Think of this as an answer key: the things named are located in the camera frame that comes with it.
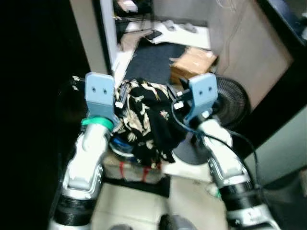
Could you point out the black floral print garment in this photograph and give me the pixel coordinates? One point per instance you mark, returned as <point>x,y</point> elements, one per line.
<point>148,124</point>

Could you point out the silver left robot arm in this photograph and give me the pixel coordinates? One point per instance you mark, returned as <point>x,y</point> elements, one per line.
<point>86,163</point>

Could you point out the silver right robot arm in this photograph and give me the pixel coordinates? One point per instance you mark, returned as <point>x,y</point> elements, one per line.
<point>230,167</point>

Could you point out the brown cardboard box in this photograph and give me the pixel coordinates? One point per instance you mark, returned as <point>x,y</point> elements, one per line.
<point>194,62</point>

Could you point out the blue round basin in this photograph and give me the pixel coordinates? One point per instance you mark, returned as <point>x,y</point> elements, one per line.
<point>120,145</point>

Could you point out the dark floor mat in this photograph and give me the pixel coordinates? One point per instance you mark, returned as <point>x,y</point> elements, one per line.
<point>153,60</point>

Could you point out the black standing fan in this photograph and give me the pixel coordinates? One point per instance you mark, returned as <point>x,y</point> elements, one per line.
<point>232,103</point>

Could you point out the flat black device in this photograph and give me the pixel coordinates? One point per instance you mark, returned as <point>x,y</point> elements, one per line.
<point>153,34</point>

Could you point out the grey slipper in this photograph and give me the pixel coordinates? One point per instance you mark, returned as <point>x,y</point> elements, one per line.
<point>169,25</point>
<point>190,28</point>

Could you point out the pale grey cabinet door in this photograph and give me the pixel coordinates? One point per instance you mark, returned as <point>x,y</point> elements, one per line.
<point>283,153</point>

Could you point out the grey right robot foot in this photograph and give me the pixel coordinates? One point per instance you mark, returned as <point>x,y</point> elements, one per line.
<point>177,223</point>

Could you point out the grey robot foot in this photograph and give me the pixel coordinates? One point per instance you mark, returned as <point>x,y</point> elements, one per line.
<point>121,227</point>
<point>177,223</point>

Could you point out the grey left robot foot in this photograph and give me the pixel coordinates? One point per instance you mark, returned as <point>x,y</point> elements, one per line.
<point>121,227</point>

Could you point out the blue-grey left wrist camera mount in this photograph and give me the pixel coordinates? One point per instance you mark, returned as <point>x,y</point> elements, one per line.
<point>100,96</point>

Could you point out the beige door with white frame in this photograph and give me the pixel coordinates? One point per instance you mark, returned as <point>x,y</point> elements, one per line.
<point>91,33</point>

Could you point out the black cabinet frame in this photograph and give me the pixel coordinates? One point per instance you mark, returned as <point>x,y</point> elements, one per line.
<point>288,81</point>

